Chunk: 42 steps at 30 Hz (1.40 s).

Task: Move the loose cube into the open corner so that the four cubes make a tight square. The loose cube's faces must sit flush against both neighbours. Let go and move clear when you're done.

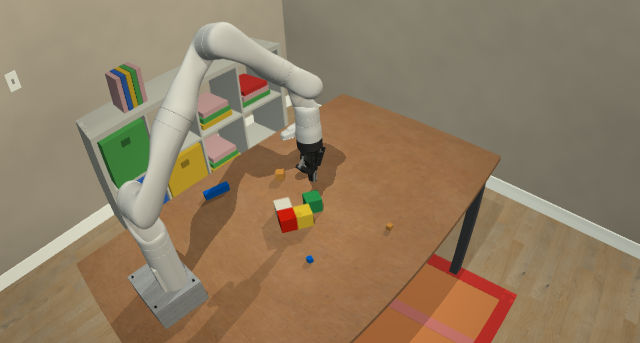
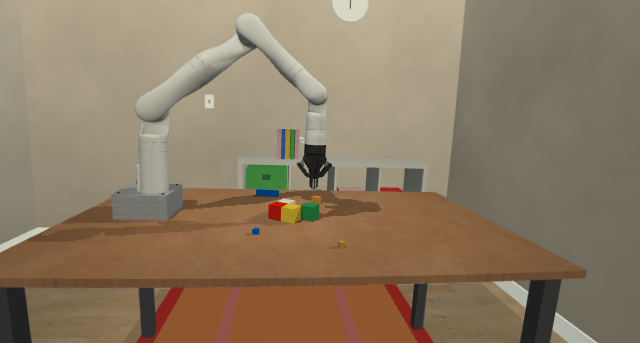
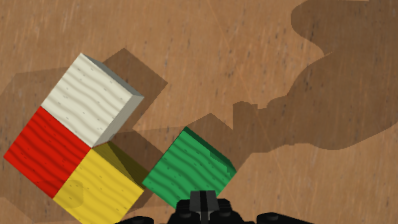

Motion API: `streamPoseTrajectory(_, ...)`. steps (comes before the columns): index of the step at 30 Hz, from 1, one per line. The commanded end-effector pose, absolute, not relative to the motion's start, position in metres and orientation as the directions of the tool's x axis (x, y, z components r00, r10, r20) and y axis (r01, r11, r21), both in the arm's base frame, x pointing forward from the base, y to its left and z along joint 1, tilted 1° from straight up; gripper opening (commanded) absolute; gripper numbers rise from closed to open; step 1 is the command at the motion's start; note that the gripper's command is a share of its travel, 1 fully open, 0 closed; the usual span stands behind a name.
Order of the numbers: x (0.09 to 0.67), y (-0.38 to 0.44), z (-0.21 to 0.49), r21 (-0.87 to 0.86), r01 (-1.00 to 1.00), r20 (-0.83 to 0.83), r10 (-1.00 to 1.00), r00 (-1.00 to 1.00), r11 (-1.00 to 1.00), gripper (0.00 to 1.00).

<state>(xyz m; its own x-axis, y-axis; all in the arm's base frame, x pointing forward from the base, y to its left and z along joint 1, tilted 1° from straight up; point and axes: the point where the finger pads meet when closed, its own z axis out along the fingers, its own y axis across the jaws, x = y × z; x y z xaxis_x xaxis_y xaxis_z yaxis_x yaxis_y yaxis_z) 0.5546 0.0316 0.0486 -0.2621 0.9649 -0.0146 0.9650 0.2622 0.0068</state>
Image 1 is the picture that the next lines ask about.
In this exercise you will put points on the green cube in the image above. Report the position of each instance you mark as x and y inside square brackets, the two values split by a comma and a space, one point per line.
[314, 200]

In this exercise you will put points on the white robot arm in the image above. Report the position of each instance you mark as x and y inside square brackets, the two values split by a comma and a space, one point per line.
[141, 203]

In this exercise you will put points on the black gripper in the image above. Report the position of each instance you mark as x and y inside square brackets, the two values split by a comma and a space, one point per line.
[311, 160]

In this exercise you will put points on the red cube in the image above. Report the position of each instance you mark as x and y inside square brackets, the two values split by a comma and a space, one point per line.
[288, 220]

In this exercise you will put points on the orange cube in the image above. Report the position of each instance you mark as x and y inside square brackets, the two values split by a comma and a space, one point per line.
[279, 174]

